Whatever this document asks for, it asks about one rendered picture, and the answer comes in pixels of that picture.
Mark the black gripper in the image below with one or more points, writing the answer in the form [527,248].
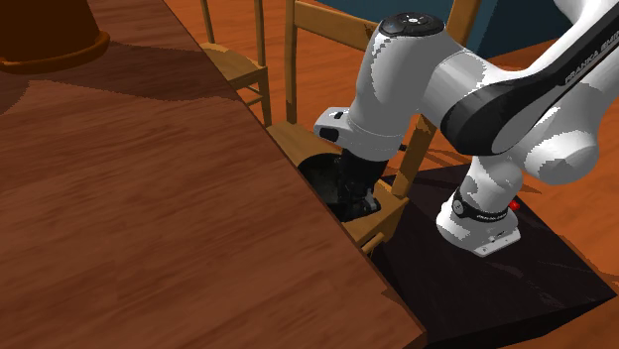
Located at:
[357,181]

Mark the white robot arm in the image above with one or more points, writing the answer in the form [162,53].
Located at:
[387,82]

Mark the black round container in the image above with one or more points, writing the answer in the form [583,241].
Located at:
[315,170]

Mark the wooden chair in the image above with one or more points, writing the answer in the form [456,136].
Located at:
[296,138]
[237,63]

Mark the dark robot stand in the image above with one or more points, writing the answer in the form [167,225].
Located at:
[483,295]

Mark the brown wooden table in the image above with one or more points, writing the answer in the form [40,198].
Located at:
[145,217]

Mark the brown round pot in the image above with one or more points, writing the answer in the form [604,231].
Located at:
[43,34]

